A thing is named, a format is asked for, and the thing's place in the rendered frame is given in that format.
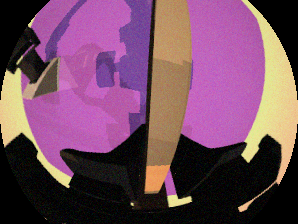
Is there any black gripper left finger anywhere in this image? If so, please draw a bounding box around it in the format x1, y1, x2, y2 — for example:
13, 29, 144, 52
60, 124, 146, 204

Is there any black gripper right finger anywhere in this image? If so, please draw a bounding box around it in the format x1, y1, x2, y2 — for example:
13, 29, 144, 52
170, 133, 247, 200

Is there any long brown wooden rail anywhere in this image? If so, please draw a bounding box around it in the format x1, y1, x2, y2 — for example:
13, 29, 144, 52
144, 0, 192, 194

